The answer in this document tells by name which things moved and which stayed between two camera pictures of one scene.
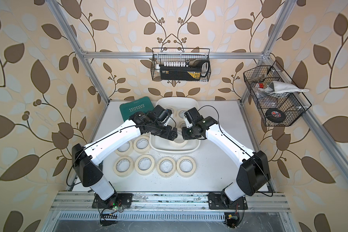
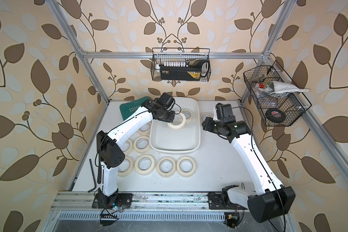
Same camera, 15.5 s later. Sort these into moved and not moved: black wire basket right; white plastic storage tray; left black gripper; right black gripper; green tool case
Moved: right black gripper; left black gripper
Not moved: black wire basket right; green tool case; white plastic storage tray
